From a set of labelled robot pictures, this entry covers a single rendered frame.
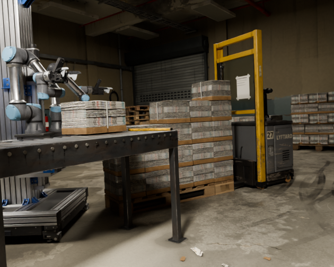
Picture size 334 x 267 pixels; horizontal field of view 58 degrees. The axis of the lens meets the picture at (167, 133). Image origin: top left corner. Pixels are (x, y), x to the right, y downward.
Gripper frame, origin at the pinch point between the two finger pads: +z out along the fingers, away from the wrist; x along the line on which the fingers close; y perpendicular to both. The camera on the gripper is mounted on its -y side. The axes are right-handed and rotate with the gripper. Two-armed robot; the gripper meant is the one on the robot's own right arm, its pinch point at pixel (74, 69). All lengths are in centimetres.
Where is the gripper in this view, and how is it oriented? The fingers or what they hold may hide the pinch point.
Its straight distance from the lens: 212.9
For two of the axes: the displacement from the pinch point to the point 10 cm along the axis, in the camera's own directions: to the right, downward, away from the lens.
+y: -0.2, 10.0, -0.7
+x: -4.5, -0.7, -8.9
